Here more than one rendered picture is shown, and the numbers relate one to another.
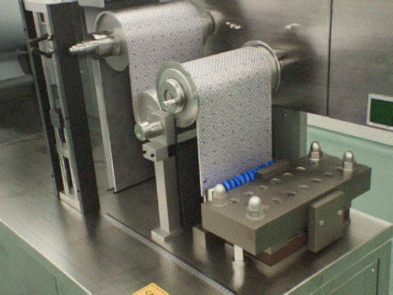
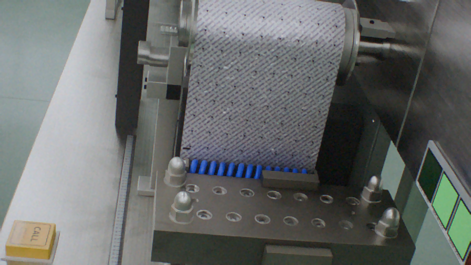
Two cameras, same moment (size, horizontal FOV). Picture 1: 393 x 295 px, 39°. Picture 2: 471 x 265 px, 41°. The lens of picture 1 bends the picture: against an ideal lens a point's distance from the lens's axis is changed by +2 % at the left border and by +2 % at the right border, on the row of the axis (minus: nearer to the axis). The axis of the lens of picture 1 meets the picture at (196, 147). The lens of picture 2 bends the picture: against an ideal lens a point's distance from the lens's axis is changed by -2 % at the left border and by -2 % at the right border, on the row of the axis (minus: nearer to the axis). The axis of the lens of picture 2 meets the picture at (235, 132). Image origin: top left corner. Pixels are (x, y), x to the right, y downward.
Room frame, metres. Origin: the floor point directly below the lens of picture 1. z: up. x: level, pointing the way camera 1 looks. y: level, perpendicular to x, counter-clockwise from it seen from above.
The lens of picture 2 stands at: (0.34, -0.56, 1.60)
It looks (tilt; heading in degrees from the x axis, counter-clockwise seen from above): 28 degrees down; 31
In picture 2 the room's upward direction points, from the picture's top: 10 degrees clockwise
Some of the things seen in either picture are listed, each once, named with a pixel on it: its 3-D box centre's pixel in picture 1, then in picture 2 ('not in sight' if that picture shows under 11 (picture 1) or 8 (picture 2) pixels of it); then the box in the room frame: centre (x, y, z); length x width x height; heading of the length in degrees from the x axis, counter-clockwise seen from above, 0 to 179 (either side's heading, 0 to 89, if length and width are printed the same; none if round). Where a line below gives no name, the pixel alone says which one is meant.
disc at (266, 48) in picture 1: (256, 70); (344, 42); (1.31, -0.16, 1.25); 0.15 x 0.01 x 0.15; 40
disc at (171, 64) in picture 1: (176, 94); (192, 24); (1.15, 0.04, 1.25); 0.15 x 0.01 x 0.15; 40
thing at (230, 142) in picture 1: (237, 144); (255, 123); (1.18, -0.10, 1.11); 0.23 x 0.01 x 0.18; 130
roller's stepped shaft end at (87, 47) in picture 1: (81, 48); not in sight; (1.29, 0.26, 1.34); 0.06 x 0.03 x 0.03; 130
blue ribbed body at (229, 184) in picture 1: (246, 179); (251, 174); (1.17, -0.11, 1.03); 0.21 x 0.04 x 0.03; 130
